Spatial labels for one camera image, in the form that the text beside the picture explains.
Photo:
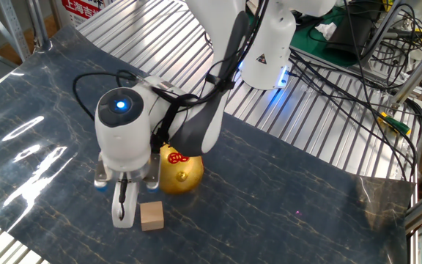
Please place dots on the golden piggy bank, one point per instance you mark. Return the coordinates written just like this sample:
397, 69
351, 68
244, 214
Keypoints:
183, 176

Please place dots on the green cutting mat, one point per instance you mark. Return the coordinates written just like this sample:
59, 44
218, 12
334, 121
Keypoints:
317, 47

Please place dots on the red white sign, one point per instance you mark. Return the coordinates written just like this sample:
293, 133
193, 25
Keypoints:
83, 8

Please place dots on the silver wrist camera blue ends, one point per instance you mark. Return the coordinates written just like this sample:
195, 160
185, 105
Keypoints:
154, 172

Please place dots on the aluminium frame post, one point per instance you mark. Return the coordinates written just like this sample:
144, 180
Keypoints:
13, 25
420, 73

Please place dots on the green yellow screwdriver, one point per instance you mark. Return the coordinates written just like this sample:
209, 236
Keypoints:
396, 124

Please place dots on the dark blue marble mat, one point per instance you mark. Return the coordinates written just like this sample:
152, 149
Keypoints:
269, 205

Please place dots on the small wooden cube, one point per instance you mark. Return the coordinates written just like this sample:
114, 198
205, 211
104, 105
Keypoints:
151, 216

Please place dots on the crumpled white tissue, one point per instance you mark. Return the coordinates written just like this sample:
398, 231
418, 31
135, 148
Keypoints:
326, 30

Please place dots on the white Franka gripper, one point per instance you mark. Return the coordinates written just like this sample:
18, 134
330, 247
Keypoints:
128, 209

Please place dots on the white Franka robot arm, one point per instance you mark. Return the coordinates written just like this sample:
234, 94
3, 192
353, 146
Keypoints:
126, 139

